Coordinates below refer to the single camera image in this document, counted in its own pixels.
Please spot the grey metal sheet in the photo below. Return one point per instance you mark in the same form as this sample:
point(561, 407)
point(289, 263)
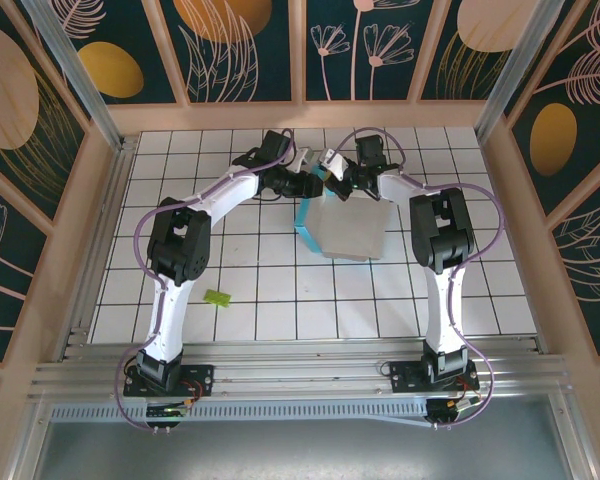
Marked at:
point(300, 450)

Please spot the aluminium mounting rail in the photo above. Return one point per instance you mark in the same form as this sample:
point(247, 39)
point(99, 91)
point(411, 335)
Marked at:
point(305, 370)

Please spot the black controller board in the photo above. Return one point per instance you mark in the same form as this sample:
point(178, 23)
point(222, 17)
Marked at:
point(167, 412)
point(450, 410)

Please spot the white and blue cloth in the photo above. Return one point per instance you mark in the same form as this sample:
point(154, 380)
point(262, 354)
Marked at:
point(350, 230)

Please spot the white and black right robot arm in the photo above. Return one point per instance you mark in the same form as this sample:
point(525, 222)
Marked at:
point(442, 310)

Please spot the small green plastic piece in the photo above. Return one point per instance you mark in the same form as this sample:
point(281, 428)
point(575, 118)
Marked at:
point(217, 297)

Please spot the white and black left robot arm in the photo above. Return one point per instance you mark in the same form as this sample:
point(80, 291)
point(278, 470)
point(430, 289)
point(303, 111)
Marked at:
point(175, 315)

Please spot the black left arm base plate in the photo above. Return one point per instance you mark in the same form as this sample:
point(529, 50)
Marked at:
point(200, 375)

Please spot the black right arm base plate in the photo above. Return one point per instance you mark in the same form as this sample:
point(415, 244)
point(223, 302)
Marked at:
point(405, 377)

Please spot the aluminium side rail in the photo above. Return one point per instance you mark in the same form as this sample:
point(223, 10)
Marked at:
point(105, 210)

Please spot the aluminium frame post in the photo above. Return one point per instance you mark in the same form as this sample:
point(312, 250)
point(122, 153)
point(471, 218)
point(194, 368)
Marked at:
point(80, 85)
point(520, 65)

